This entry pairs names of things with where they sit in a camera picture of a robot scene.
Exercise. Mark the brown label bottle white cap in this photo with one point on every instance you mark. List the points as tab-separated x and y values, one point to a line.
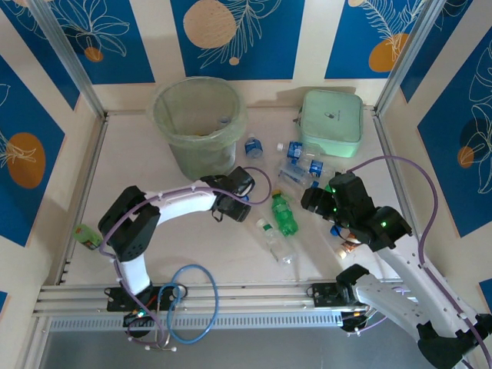
346	248

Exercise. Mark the aluminium frame rail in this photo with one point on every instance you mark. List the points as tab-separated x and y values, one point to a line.
261	296

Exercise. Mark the mint green lidded box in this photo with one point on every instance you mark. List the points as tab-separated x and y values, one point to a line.
330	115

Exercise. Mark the clear bottle green label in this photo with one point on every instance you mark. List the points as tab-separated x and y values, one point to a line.
274	240

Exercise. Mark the aluminium frame post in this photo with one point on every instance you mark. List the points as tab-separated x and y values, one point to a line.
407	54
69	54

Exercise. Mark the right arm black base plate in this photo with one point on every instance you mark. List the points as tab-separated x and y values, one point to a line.
323	296

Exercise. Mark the aluminium side rail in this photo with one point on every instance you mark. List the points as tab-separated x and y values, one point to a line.
89	173
389	146

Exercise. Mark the green plastic bottle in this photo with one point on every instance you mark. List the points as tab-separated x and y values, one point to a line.
283	215

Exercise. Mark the blue label bottle white cap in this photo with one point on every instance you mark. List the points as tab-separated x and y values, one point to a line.
295	149

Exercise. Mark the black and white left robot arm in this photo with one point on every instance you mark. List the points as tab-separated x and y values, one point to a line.
128	230

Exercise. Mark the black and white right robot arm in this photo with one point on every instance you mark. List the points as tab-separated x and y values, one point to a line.
403	307

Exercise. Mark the Pocari Sweat plastic bottle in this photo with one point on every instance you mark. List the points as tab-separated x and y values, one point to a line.
253	147

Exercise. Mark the mesh bin with green liner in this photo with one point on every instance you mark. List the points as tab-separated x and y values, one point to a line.
184	115

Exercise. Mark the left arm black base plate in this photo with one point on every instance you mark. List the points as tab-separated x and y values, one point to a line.
115	303

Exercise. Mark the clear soda water bottle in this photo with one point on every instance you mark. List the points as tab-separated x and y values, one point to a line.
316	167

